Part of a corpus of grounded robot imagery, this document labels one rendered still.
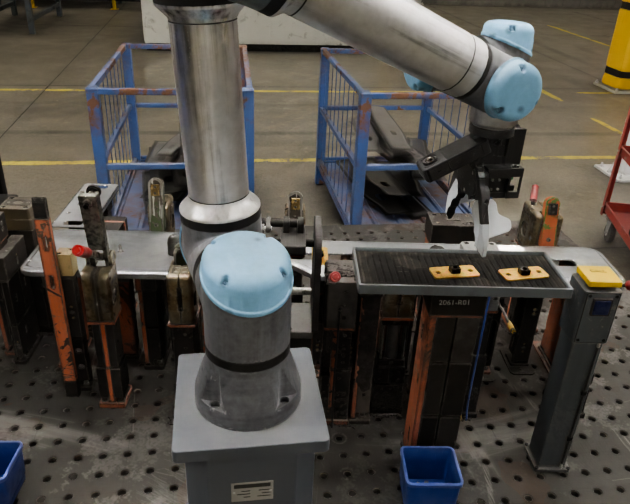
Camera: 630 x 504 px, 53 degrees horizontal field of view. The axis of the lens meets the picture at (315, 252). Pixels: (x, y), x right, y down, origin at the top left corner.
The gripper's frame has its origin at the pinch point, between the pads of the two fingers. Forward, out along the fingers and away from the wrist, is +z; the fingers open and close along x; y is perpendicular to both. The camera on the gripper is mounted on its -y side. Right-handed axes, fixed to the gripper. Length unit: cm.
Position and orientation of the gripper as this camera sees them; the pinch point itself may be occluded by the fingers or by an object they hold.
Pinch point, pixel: (461, 237)
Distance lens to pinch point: 111.8
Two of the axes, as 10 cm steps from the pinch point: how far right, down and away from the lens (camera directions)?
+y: 9.8, -0.5, 1.8
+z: -0.4, 8.8, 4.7
